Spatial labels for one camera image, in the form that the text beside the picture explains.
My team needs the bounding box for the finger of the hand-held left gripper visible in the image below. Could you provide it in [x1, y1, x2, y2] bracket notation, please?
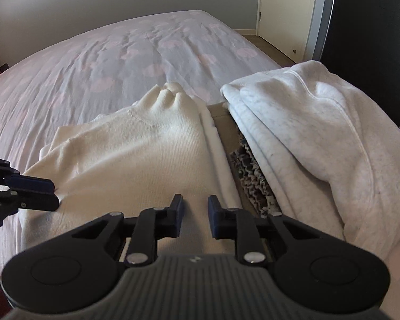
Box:
[0, 154, 56, 194]
[0, 187, 61, 228]

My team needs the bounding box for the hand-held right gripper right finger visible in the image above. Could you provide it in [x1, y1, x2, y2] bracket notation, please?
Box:
[207, 195, 315, 268]

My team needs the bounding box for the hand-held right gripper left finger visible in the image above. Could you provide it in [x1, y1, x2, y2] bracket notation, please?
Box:
[71, 193, 185, 268]

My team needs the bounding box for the cream knit sweater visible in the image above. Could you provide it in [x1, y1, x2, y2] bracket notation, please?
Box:
[20, 82, 244, 264]

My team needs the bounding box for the patterned ruffled cloth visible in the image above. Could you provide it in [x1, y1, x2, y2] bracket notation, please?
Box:
[229, 131, 283, 216]

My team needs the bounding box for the white folded cloth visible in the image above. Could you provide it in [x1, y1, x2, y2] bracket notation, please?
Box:
[191, 94, 243, 208]

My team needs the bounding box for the grey-white sweatshirt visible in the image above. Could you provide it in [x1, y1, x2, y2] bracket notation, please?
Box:
[220, 60, 400, 268]

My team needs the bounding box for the bed with pink dotted sheet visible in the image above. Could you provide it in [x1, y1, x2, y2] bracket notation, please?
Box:
[0, 9, 284, 275]

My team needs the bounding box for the cream door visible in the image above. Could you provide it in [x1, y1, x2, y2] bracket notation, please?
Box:
[258, 0, 321, 65]

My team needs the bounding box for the black wardrobe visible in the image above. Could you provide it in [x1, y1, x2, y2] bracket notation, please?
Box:
[320, 0, 400, 135]

